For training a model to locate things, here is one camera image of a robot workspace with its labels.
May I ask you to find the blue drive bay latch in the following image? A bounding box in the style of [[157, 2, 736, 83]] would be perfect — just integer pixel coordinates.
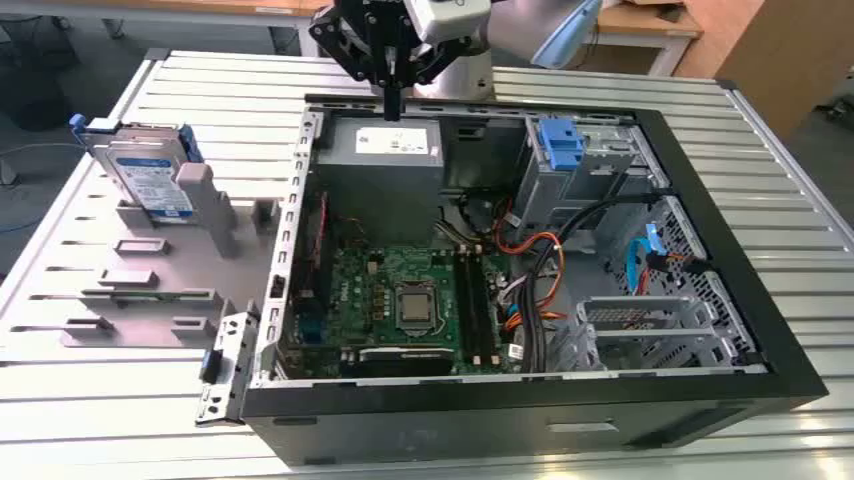
[[538, 118, 586, 172]]

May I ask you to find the black mesh waste bin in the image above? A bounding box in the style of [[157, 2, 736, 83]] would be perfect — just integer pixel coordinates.
[[0, 14, 79, 132]]

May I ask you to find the silver CPU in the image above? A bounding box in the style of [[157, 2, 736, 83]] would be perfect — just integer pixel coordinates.
[[397, 292, 435, 322]]

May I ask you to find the wooden cabinet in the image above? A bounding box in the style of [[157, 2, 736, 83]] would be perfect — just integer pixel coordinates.
[[672, 0, 854, 144]]

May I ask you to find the grey parts rack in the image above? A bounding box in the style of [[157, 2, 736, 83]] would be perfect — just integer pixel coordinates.
[[60, 162, 285, 349]]

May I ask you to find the black RAM slot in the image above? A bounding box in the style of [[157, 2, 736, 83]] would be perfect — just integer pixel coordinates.
[[455, 243, 483, 367], [472, 243, 503, 366]]

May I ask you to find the green RAM stick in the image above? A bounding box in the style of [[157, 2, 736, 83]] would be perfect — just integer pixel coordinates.
[[111, 292, 183, 304]]

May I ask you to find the green motherboard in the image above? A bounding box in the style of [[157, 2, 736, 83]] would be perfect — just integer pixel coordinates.
[[292, 244, 516, 377]]

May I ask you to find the black graphics card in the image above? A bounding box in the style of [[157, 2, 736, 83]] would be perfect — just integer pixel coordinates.
[[339, 344, 456, 379]]

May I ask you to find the silver optical drive cage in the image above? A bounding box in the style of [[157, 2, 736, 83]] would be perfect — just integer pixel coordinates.
[[519, 117, 670, 242]]

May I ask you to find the black cable bundle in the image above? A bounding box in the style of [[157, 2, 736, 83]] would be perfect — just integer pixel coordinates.
[[519, 192, 672, 374]]

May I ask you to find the orange wire bundle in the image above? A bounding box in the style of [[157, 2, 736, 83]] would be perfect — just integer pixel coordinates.
[[492, 197, 570, 334]]

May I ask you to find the silver card retention bracket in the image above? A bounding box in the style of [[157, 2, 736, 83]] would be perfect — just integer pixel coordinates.
[[193, 309, 260, 427]]

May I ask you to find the orange black power wire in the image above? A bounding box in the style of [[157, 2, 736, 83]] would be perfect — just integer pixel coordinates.
[[643, 252, 710, 275]]

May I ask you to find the thin red wire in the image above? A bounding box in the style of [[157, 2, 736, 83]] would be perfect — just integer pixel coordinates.
[[312, 191, 329, 266]]

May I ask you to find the silver disk bay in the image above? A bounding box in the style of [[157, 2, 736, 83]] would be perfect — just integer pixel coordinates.
[[543, 294, 762, 374]]

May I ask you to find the black chair caster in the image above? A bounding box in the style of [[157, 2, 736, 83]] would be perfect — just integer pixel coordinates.
[[824, 93, 854, 122]]

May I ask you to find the wooden desk white frame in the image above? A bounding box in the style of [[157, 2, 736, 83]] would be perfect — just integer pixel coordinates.
[[579, 2, 706, 77], [39, 0, 335, 57]]

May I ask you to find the hard disk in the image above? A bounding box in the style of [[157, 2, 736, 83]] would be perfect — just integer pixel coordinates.
[[69, 113, 201, 226]]

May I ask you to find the black CPU socket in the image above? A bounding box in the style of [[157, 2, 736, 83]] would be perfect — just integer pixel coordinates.
[[392, 279, 442, 339]]

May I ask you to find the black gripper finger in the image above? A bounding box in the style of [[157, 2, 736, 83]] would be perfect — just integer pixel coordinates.
[[307, 9, 396, 122], [392, 37, 468, 122]]

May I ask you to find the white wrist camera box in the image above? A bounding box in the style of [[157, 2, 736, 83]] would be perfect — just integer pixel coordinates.
[[405, 0, 490, 46]]

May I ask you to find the pale blue floor cable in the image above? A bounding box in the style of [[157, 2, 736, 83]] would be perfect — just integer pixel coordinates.
[[0, 142, 88, 157]]

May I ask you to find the grey power supply unit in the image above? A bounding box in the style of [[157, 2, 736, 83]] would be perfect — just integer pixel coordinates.
[[312, 117, 447, 249]]

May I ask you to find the black PC case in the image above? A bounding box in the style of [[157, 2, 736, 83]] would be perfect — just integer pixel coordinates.
[[236, 92, 830, 467]]

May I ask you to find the blue data wire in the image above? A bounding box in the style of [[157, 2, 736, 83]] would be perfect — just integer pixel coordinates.
[[628, 223, 663, 297]]

